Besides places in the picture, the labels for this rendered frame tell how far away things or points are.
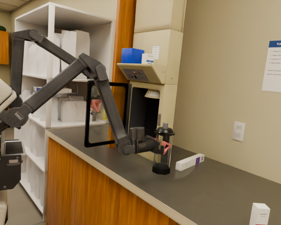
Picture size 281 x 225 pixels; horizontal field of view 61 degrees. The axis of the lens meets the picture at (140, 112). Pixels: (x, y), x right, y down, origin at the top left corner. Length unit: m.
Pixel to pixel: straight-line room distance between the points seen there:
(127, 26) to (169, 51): 0.41
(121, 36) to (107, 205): 1.03
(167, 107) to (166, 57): 0.29
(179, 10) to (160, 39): 0.18
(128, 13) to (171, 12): 0.36
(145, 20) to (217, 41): 0.50
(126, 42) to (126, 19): 0.14
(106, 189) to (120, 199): 0.14
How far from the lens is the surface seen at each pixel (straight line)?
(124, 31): 1.63
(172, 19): 1.40
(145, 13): 1.56
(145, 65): 1.31
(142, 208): 1.19
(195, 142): 1.78
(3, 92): 1.18
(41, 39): 1.46
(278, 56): 1.52
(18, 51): 1.47
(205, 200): 1.12
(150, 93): 1.47
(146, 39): 1.51
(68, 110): 2.46
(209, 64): 1.71
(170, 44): 1.38
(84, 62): 1.06
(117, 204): 1.35
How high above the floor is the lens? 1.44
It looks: 9 degrees down
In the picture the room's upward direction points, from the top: 5 degrees clockwise
